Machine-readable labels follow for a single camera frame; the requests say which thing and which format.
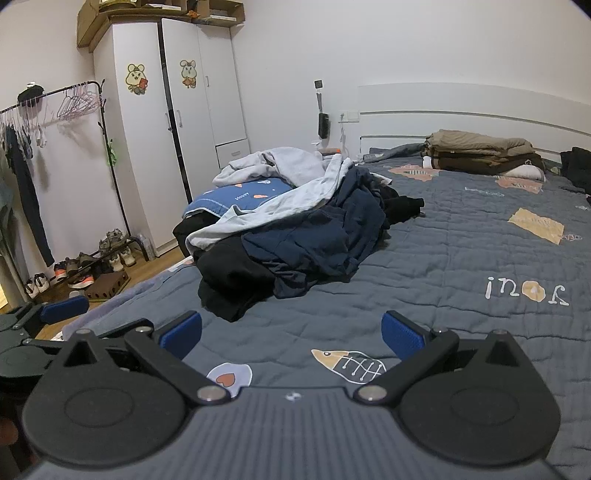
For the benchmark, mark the light grey hoodie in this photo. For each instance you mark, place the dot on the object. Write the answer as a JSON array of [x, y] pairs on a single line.
[[277, 161]]

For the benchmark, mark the bunch of pink hangers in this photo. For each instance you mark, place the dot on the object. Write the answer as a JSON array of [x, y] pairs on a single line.
[[76, 101]]

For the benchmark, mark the grey rabbit sticker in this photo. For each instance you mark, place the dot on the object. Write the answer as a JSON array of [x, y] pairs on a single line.
[[188, 73]]

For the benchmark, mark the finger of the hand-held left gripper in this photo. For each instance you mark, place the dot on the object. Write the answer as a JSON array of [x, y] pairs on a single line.
[[64, 308]]

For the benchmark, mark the navy printed t-shirt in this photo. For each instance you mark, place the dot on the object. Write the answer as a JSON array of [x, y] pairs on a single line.
[[314, 240]]

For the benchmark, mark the white orange box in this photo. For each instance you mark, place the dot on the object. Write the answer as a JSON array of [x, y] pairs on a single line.
[[330, 150]]

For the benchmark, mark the row of shoes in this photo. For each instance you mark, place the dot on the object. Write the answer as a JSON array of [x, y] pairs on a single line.
[[115, 251]]

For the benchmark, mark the yellow rabbit sticker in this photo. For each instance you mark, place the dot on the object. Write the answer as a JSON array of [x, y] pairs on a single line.
[[137, 78]]

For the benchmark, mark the pale white sweatshirt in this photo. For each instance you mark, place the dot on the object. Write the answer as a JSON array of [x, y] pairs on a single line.
[[286, 198]]

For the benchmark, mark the white wardrobe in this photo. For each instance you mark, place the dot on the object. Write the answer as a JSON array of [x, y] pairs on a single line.
[[138, 138]]

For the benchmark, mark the black garment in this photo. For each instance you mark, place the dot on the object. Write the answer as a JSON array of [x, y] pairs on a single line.
[[401, 205]]

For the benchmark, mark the hanging dark blue pants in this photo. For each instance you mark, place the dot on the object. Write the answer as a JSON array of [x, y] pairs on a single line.
[[27, 194]]

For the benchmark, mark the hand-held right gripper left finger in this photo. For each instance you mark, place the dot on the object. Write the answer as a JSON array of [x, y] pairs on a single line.
[[182, 334]]

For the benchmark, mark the black folded clothes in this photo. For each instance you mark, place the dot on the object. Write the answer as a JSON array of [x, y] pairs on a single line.
[[577, 166]]

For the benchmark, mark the hanging grey garment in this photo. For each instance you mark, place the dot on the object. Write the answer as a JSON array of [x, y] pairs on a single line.
[[3, 221]]

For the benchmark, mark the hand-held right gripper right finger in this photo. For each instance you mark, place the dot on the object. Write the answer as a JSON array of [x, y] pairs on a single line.
[[401, 334]]

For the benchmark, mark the white wall socket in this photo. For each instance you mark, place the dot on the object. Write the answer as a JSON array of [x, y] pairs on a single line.
[[348, 115]]

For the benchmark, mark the bunch of white hangers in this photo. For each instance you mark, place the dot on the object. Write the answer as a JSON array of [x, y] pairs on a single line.
[[39, 134]]

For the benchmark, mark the black clothes rack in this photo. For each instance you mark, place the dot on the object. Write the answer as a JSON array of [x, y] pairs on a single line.
[[102, 120]]

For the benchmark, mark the grey printed quilt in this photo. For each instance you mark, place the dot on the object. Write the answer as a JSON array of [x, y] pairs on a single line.
[[461, 258]]

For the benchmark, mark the folded khaki brown duvet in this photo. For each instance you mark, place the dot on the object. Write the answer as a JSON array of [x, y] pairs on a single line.
[[480, 147]]

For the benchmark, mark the black hair brush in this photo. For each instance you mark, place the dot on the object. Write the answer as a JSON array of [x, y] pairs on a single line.
[[323, 124]]

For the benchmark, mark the black hat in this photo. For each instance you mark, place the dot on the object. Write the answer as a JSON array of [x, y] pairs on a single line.
[[31, 94]]

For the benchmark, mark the blue printed pillow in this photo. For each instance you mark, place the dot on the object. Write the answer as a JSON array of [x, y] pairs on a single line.
[[249, 194]]

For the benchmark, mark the brown perforated box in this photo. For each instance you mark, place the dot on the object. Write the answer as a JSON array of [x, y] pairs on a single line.
[[108, 286]]

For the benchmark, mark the small white pillow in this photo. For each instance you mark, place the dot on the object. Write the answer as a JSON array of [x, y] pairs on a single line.
[[526, 171]]

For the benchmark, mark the white headboard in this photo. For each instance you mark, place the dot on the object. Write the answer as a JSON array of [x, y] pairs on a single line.
[[461, 99]]

